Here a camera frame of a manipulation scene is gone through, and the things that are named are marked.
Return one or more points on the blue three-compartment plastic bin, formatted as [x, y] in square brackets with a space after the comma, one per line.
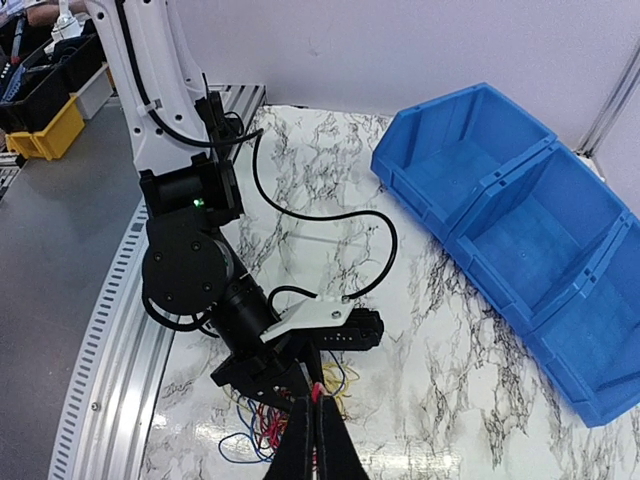
[547, 243]

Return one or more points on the black storage bin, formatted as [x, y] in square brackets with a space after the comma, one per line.
[48, 81]

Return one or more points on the right aluminium corner post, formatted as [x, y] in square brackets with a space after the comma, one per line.
[615, 103]

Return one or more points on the yellow storage bin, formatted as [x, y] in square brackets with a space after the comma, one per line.
[54, 140]

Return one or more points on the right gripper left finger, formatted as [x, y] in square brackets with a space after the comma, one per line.
[294, 457]

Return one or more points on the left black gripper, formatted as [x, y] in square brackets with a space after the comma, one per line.
[276, 374]

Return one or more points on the white storage tray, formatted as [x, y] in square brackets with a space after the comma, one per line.
[94, 93]

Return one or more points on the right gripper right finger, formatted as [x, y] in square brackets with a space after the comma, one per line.
[336, 456]

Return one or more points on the aluminium front rail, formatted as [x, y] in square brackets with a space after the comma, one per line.
[140, 403]

